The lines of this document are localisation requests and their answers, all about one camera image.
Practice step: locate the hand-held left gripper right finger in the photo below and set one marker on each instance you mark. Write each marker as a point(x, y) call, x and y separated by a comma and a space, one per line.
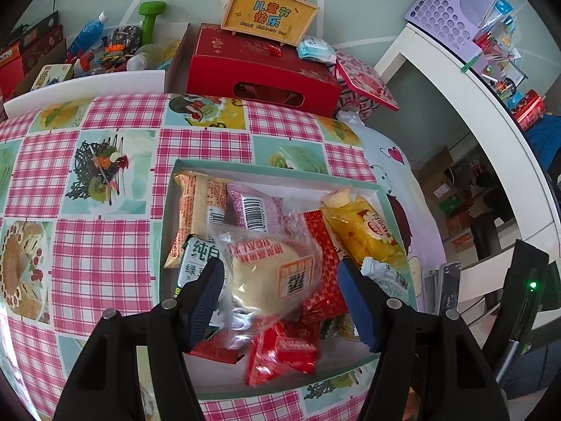
point(357, 302)

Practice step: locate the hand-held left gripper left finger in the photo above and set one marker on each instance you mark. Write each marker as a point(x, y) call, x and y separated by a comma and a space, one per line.
point(206, 302)

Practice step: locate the bun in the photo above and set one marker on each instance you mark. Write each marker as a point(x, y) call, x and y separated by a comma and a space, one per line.
point(267, 280)

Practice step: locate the yellow snack packet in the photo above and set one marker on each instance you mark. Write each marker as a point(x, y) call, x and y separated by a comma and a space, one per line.
point(363, 232)

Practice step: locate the crinkly red snack packet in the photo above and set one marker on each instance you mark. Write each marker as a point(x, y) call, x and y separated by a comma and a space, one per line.
point(280, 351)

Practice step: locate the teal shallow box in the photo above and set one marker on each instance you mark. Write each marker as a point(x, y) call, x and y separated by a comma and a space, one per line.
point(271, 174)

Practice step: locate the flat red patterned packet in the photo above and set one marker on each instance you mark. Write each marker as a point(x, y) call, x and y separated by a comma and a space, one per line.
point(324, 280)

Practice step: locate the silver green snack packet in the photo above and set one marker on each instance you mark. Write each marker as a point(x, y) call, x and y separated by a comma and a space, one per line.
point(394, 278)

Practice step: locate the white green biscuit packet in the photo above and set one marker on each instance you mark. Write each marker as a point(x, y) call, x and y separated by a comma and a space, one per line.
point(193, 254)

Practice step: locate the dark red snack packet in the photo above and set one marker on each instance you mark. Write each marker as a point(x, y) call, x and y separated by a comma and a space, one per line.
point(214, 353)

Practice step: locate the orange snack packet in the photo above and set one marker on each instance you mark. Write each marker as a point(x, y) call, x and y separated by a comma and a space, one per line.
point(197, 201)

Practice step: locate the pink snack packet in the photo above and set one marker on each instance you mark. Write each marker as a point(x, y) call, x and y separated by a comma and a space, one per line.
point(254, 204)

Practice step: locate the pink checked tablecloth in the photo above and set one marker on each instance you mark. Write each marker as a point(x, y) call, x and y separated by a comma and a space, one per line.
point(109, 245)

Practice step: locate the printed bedsheet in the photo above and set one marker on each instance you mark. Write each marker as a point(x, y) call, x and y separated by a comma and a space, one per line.
point(394, 158)

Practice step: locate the shiny red can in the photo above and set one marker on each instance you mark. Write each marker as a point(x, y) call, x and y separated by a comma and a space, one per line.
point(528, 109)

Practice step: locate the red patterned tin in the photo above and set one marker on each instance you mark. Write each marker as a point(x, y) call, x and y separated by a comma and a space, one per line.
point(363, 79)

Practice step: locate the red gift box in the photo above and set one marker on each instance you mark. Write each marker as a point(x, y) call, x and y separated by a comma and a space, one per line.
point(263, 70)

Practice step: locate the brown cardboard box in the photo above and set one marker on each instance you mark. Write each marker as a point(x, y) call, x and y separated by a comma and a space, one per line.
point(175, 57)

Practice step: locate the white desk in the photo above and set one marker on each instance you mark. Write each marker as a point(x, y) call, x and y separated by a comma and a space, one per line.
point(438, 65)

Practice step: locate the clear plastic bottle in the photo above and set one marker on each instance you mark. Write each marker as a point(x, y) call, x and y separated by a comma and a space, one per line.
point(151, 55)

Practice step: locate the wet wipes pack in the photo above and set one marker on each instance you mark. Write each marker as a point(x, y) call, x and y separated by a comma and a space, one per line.
point(315, 48)

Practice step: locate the small printed box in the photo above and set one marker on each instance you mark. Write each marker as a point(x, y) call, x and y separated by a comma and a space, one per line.
point(52, 76)

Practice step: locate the colourful toy pack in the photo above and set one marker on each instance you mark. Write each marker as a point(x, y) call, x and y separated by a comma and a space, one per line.
point(122, 41)

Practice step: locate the green dumbbell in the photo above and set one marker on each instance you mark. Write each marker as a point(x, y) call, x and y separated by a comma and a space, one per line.
point(151, 22)

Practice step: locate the blue plastic bottle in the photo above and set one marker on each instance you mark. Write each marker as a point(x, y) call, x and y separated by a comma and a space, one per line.
point(87, 35)

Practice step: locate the purple perforated basket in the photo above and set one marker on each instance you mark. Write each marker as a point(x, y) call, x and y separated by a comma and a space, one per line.
point(442, 8)

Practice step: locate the dark printed carton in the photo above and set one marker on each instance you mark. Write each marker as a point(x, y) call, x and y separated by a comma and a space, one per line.
point(41, 39)

